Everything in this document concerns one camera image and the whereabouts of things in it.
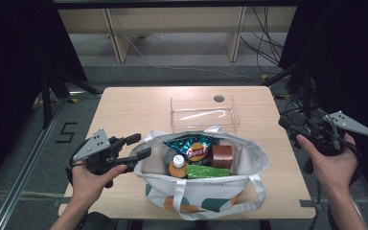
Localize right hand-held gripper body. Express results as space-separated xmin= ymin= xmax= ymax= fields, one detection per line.
xmin=295 ymin=108 xmax=368 ymax=157

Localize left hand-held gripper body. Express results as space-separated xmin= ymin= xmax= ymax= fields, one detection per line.
xmin=72 ymin=127 xmax=127 ymax=176

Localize orange drink bottle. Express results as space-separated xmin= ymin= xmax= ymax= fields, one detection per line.
xmin=168 ymin=154 xmax=190 ymax=179

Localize blue chip bag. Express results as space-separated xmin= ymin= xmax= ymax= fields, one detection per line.
xmin=164 ymin=134 xmax=221 ymax=166

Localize green snack packet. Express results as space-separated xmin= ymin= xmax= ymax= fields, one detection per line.
xmin=186 ymin=164 xmax=232 ymax=180

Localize brown cookie box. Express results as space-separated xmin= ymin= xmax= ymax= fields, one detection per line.
xmin=210 ymin=144 xmax=234 ymax=170

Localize white tote bag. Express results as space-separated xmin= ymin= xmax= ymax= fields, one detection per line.
xmin=133 ymin=126 xmax=267 ymax=221

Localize clear plastic bin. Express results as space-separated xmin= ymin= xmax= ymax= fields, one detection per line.
xmin=170 ymin=95 xmax=242 ymax=135

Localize person's left hand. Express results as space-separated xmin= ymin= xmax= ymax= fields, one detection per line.
xmin=70 ymin=162 xmax=127 ymax=205

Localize person's right hand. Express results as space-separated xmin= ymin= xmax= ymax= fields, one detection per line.
xmin=296 ymin=133 xmax=359 ymax=196

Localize black metal stand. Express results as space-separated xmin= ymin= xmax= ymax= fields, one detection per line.
xmin=41 ymin=68 xmax=102 ymax=128
xmin=263 ymin=57 xmax=314 ymax=119

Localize black curtain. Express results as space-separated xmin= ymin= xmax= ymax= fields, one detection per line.
xmin=0 ymin=0 xmax=88 ymax=199
xmin=279 ymin=0 xmax=368 ymax=205

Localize light wooden desk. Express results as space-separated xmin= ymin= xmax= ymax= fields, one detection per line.
xmin=54 ymin=0 xmax=298 ymax=64

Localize black floor cables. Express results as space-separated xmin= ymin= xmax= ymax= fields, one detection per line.
xmin=274 ymin=92 xmax=305 ymax=116

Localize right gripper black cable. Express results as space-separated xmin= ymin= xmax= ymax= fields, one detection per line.
xmin=312 ymin=137 xmax=363 ymax=230

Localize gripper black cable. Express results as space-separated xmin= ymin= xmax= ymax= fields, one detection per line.
xmin=312 ymin=137 xmax=363 ymax=230
xmin=65 ymin=152 xmax=87 ymax=188

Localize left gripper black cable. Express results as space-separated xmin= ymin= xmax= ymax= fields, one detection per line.
xmin=65 ymin=152 xmax=87 ymax=188

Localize aluminium floor rail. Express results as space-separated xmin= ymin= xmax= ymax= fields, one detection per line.
xmin=0 ymin=94 xmax=70 ymax=230

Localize black hanging cables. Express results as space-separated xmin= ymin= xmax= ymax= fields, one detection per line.
xmin=239 ymin=6 xmax=286 ymax=75

